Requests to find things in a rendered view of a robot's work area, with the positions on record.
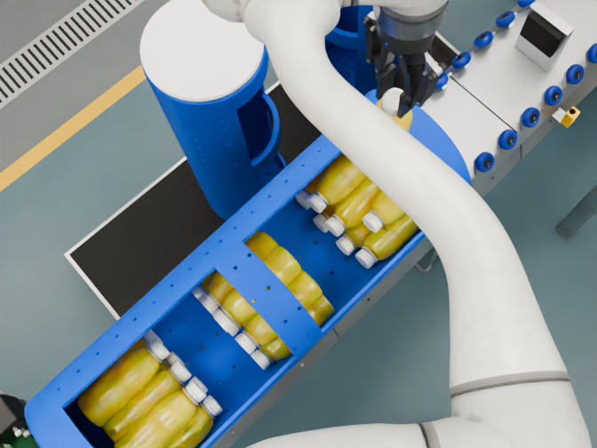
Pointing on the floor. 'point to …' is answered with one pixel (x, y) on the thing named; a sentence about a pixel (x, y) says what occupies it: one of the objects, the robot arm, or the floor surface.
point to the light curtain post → (587, 207)
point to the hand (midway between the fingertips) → (395, 92)
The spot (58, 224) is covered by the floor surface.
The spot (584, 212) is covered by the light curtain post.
